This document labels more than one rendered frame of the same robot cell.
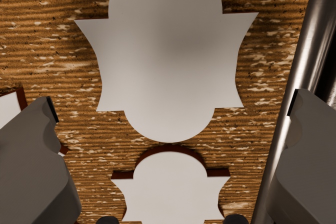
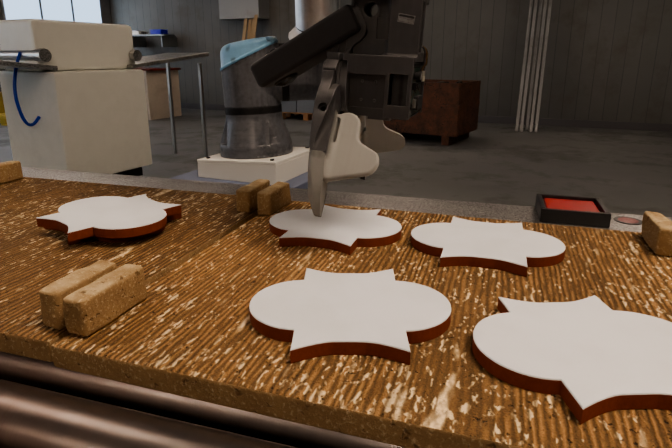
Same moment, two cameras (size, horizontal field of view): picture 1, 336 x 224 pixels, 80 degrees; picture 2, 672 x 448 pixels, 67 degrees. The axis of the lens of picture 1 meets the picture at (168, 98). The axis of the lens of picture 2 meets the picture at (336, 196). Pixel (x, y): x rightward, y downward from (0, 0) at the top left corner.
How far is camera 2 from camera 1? 0.51 m
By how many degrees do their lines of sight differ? 86
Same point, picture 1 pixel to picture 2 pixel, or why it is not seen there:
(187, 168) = (435, 227)
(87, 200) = (494, 293)
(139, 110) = (361, 232)
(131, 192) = (465, 251)
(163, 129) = (384, 228)
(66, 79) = (316, 261)
